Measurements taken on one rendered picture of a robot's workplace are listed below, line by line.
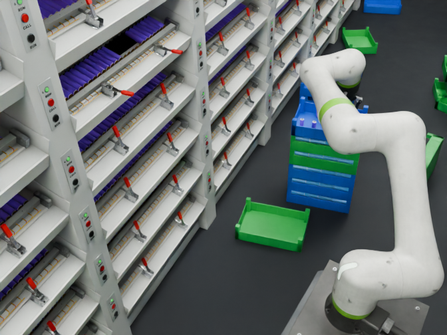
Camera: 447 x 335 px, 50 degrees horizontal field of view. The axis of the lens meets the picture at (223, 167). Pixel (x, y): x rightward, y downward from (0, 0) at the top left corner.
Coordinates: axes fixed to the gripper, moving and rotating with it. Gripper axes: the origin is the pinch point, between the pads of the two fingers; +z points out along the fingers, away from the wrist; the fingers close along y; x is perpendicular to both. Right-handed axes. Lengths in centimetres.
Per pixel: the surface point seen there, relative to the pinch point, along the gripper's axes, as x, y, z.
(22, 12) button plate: -59, -61, -115
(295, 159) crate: -16.9, -17.6, 16.3
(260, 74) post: 28, -45, 18
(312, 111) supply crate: 6.7, -14.4, 12.0
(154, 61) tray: -32, -56, -67
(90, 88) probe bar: -54, -63, -81
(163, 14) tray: -10, -62, -62
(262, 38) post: 36, -44, 0
